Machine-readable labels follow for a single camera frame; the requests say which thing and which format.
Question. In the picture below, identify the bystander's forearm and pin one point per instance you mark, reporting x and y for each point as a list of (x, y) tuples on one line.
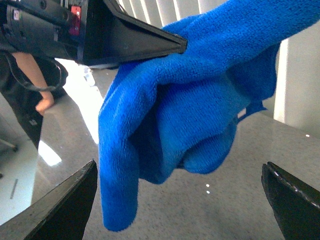
[(30, 68)]

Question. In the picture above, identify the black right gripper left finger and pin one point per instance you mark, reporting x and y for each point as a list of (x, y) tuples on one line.
[(62, 214)]

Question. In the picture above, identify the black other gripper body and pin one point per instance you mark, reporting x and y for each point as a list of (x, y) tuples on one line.
[(44, 28)]

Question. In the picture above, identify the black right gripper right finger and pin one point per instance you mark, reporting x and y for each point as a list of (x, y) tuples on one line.
[(295, 204)]

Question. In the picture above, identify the blue microfiber cloth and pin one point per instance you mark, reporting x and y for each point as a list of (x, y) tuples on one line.
[(181, 111)]

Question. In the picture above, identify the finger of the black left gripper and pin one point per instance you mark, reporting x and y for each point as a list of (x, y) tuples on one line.
[(110, 36)]

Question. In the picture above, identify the bystander's hand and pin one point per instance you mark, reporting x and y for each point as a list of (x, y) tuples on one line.
[(45, 103)]

